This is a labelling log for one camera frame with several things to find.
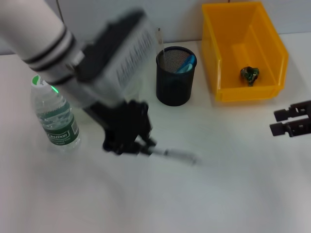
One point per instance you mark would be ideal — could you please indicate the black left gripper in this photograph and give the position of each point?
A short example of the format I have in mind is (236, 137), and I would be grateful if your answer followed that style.
(124, 121)

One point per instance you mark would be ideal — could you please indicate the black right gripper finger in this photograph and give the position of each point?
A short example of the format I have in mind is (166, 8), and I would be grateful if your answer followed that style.
(281, 115)
(278, 129)

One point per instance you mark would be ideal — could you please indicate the grey white pen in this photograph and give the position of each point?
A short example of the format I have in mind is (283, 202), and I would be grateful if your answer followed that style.
(177, 155)

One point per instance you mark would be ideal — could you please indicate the green plastic wrapper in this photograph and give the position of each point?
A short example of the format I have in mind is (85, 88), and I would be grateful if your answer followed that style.
(249, 75)

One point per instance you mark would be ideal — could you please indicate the clear bottle with green label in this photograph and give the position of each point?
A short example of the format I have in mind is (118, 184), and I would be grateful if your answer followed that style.
(58, 126)

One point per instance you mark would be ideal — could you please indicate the blue scissors with sheath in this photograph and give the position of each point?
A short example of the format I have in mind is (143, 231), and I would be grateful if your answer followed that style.
(187, 64)

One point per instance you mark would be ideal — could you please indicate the transparent plastic ruler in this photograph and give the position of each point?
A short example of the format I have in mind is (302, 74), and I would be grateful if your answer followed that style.
(160, 41)

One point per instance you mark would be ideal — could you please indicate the black mesh pen holder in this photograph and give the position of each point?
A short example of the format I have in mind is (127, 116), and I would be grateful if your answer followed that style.
(173, 89)

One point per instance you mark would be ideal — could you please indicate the yellow plastic bin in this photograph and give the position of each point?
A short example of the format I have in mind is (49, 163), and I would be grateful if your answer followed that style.
(230, 36)

